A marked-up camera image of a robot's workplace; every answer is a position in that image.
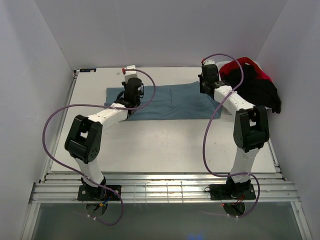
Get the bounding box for aluminium frame rail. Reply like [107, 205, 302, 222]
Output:
[21, 167, 312, 240]

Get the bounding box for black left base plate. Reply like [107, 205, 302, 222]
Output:
[77, 185, 122, 202]

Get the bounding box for black t shirt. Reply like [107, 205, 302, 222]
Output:
[221, 63, 282, 115]

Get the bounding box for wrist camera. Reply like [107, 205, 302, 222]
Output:
[201, 58, 216, 66]
[122, 65, 138, 83]

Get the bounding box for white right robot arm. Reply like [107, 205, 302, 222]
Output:
[198, 61, 270, 201]

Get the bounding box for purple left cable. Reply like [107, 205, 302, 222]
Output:
[42, 67, 157, 226]

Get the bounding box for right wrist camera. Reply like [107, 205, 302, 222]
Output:
[201, 58, 216, 66]

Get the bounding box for red t shirt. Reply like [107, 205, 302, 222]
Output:
[219, 57, 273, 82]

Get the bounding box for blue label sticker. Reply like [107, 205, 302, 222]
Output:
[79, 68, 97, 73]

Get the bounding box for purple cable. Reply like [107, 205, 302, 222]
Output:
[201, 53, 261, 219]
[42, 67, 157, 226]

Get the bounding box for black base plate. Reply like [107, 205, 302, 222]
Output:
[204, 183, 256, 200]
[77, 185, 122, 202]

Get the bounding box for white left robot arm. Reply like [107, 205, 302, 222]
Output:
[64, 77, 144, 201]

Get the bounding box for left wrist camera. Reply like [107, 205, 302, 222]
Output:
[122, 65, 138, 83]

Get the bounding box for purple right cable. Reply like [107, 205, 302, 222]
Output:
[201, 53, 261, 219]

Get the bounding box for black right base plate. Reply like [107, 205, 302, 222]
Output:
[204, 183, 256, 200]

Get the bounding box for blue t shirt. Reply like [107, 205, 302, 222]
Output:
[103, 80, 222, 121]

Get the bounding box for white perforated plastic basket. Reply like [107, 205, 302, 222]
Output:
[215, 59, 273, 113]

